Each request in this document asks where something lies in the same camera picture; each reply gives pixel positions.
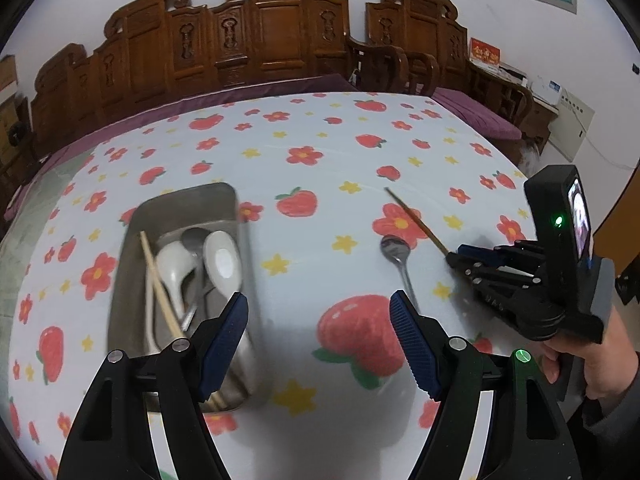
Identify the light bamboo chopstick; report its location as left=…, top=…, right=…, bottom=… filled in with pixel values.
left=138, top=230, right=229, bottom=411

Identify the metal spoon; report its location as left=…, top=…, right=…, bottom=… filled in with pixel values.
left=180, top=228, right=209, bottom=333
left=380, top=235, right=419, bottom=308

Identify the dark brown chopstick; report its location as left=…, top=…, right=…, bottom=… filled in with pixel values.
left=384, top=186, right=450, bottom=257

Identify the person right hand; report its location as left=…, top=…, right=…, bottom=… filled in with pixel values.
left=540, top=308, right=639, bottom=404

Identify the white plastic spoon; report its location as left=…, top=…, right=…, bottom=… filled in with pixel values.
left=204, top=231, right=243, bottom=300

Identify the grey metal tray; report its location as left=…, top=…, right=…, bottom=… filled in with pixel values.
left=105, top=181, right=274, bottom=413

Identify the white ladle spoon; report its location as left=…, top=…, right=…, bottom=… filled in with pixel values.
left=155, top=240, right=195, bottom=320

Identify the strawberry flower tablecloth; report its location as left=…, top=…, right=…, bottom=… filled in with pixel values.
left=1, top=93, right=535, bottom=479

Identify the wooden side table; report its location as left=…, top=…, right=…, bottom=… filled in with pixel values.
left=468, top=61, right=559, bottom=154

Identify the purple seat cushion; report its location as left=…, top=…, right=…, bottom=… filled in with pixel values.
left=432, top=87, right=522, bottom=141

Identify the red sign card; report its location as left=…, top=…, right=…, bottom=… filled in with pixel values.
left=470, top=37, right=501, bottom=66

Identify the carved wooden armchair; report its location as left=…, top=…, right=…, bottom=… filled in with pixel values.
left=366, top=0, right=469, bottom=98

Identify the carved wooden bench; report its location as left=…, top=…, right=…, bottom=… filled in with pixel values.
left=32, top=0, right=355, bottom=155

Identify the white wall electrical box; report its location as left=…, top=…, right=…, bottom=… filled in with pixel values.
left=549, top=88, right=594, bottom=162

